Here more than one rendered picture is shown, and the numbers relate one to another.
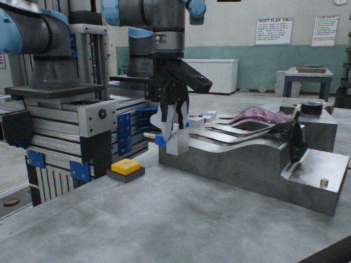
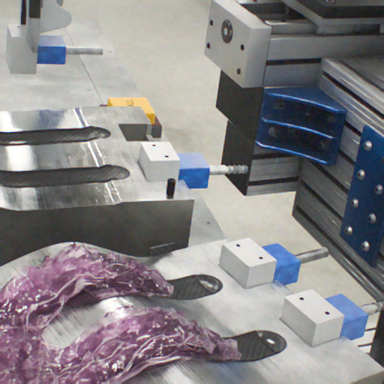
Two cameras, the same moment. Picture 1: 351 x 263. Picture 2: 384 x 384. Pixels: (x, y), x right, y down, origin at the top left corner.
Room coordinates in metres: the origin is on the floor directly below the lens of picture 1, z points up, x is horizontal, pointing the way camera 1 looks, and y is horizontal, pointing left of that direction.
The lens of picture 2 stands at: (1.57, -0.92, 1.41)
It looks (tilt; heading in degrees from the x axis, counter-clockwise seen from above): 28 degrees down; 124
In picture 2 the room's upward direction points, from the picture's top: 8 degrees clockwise
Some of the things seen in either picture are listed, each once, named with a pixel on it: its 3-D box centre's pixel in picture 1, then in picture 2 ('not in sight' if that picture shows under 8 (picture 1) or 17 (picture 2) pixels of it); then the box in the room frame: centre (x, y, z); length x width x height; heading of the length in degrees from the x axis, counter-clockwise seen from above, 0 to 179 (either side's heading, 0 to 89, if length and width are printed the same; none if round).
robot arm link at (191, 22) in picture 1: (196, 12); not in sight; (1.46, -0.11, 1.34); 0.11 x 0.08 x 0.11; 177
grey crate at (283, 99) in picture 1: (301, 107); not in sight; (4.15, -1.96, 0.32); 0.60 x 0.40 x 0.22; 69
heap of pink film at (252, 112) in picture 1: (261, 114); (90, 316); (1.11, -0.36, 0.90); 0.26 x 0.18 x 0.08; 71
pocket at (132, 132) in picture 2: not in sight; (138, 145); (0.88, -0.01, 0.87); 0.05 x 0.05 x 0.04; 54
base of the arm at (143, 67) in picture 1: (141, 65); not in sight; (1.36, 0.16, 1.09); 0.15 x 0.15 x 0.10
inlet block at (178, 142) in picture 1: (163, 138); (55, 49); (0.68, 0.03, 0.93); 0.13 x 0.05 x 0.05; 54
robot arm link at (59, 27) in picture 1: (48, 33); not in sight; (0.92, 0.40, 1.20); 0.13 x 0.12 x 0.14; 163
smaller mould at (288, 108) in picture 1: (302, 112); not in sight; (1.44, -0.69, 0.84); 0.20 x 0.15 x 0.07; 54
